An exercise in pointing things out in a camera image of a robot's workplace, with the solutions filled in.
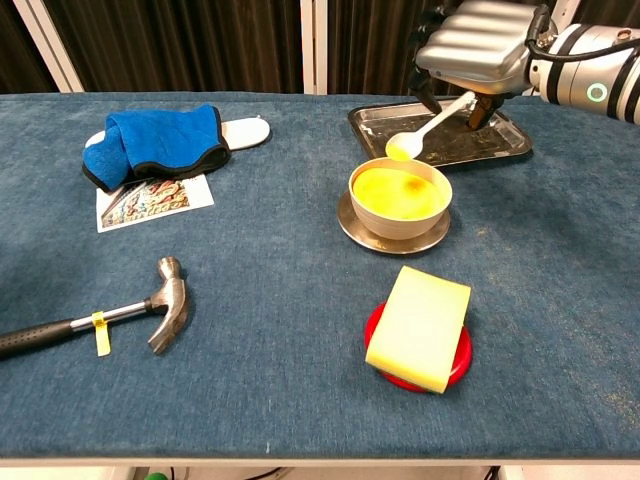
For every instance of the black curtain panel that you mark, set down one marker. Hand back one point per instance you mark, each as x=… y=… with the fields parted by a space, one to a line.
x=175 y=45
x=370 y=45
x=20 y=50
x=610 y=12

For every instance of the rectangular steel tray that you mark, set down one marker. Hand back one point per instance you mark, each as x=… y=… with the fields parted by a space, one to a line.
x=450 y=145

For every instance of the yellow sponge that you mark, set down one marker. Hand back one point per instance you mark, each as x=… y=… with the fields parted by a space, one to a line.
x=420 y=330

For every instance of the yellow tag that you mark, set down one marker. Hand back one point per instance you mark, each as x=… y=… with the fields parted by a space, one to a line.
x=102 y=342

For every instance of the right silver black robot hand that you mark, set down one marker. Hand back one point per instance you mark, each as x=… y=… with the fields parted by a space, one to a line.
x=475 y=45

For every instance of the bowl with yellow liquid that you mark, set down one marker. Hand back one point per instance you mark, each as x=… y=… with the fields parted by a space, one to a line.
x=400 y=225

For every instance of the printed picture card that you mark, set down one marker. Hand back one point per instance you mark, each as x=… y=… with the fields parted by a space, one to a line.
x=150 y=205

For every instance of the white plastic spoon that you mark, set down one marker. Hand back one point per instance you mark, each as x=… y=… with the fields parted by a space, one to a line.
x=405 y=145

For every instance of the blue towel black trim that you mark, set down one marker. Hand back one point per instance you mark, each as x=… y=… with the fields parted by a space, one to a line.
x=160 y=135

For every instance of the red round lid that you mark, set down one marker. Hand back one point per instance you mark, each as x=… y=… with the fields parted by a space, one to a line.
x=466 y=350

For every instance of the white frame post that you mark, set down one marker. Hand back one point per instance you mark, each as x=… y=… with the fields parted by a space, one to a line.
x=562 y=12
x=314 y=45
x=47 y=45

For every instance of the green round object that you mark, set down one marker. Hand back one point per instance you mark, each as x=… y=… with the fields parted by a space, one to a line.
x=157 y=476

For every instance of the blue table cover cloth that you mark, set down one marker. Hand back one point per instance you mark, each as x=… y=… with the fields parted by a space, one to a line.
x=280 y=300

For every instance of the round metal saucer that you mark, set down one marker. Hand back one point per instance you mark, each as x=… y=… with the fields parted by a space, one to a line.
x=395 y=246

